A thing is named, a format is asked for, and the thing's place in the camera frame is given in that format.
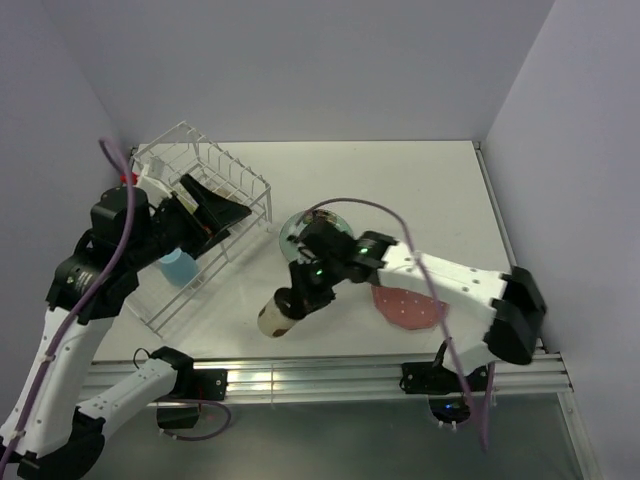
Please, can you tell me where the light blue mug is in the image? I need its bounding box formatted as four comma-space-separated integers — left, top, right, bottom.
158, 248, 199, 288

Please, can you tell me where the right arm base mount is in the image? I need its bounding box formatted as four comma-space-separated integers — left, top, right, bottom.
399, 341, 495, 431

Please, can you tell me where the white floral bowl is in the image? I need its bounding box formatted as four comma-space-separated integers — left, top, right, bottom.
211, 186, 237, 201

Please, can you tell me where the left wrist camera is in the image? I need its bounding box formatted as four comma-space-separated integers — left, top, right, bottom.
131, 156, 172, 207

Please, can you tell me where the stainless steel cup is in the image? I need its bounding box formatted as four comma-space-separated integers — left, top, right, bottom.
257, 295, 307, 338

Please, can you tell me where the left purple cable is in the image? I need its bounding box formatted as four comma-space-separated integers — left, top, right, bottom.
0, 137, 234, 461

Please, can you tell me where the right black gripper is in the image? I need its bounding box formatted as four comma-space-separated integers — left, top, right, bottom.
289, 255, 345, 320

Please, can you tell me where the white wire dish rack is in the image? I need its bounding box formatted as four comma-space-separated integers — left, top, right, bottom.
126, 122, 272, 339

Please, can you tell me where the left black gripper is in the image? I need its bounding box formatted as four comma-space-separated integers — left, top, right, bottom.
127, 173, 251, 268

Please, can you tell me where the teal floral plate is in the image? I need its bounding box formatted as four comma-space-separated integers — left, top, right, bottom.
279, 209, 353, 262

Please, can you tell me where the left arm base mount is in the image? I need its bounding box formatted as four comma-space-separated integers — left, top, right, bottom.
155, 369, 232, 442

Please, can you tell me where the pink polka dot plate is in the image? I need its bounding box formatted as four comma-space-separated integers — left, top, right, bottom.
371, 286, 449, 331

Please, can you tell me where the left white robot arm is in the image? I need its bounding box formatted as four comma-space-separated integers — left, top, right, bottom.
1, 175, 251, 479

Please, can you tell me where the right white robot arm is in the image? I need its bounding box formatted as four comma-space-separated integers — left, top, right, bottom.
258, 219, 547, 390

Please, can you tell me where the aluminium frame rail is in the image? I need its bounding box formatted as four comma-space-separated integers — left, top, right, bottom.
84, 352, 574, 409

